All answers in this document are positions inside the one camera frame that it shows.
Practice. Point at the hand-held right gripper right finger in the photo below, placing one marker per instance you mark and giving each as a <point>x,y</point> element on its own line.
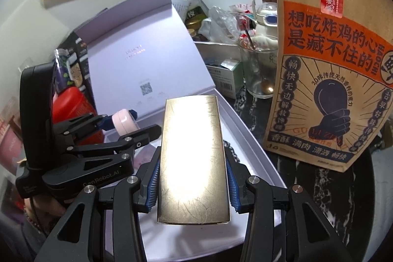
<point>235,185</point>

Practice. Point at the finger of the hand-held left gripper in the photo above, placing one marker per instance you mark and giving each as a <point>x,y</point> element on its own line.
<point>122,142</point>
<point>83,127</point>

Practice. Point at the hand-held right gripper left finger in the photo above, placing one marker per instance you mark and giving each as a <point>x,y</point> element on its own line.
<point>152,185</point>

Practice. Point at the pink round compact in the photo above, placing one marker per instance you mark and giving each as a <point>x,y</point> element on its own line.
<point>124,122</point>

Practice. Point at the gold rectangular box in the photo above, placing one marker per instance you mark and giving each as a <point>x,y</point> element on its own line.
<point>193,157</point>

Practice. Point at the lavender gift box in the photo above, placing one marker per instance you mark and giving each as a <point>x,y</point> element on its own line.
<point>129,50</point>

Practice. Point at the person's left hand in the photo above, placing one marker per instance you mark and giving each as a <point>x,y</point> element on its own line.
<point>52,209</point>

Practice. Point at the red canister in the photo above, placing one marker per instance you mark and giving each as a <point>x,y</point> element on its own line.
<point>70,105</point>

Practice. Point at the dark printed can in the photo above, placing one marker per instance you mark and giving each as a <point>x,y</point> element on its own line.
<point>64,71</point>

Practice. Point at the black printed carton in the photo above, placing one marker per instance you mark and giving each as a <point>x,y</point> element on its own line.
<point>84,65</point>

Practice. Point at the white green medicine box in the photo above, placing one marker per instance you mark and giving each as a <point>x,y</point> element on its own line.
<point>224,77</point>

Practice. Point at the clear glass cup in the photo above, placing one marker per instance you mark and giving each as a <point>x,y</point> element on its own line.
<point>254,74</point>

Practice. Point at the clear plastic bag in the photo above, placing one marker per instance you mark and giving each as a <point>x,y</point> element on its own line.
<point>221,25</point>

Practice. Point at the printed brown paper bag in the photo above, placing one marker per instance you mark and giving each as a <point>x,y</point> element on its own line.
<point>322,35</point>

